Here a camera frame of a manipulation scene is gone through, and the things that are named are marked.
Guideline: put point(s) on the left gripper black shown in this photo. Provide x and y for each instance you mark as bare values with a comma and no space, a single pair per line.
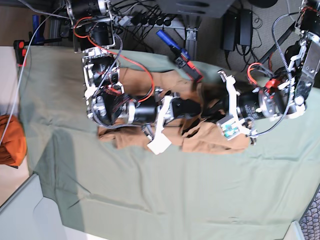
247,106

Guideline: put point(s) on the patterned grey mat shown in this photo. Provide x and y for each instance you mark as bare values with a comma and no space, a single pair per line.
310,222

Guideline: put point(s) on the blue black corner clamp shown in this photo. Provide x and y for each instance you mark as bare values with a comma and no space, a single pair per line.
36,38

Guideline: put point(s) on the aluminium frame post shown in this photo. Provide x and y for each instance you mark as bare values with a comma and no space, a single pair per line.
189,33

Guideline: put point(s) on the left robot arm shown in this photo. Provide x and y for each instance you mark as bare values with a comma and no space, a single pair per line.
282,93

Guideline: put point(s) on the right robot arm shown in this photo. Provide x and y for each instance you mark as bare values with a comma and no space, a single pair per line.
94,24

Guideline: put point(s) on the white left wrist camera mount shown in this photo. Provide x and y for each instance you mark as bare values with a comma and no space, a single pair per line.
231,125

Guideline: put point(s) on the tan orange T-shirt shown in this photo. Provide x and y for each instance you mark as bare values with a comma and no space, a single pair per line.
192,135

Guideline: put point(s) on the folded dark orange cloth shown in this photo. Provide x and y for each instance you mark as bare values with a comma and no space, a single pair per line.
13,147

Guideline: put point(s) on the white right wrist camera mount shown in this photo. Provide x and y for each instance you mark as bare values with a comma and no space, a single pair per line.
161,127

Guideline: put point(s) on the sage green table cloth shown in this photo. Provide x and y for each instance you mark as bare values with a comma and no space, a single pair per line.
133,194

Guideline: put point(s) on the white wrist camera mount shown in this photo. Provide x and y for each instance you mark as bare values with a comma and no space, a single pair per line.
161,127
231,125

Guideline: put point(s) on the blue orange bar clamp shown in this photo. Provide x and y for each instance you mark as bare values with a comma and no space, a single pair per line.
181,57

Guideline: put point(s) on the white power strip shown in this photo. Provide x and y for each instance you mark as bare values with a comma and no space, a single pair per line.
122,20

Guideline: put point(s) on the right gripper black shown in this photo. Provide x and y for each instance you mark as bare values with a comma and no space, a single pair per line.
145,112

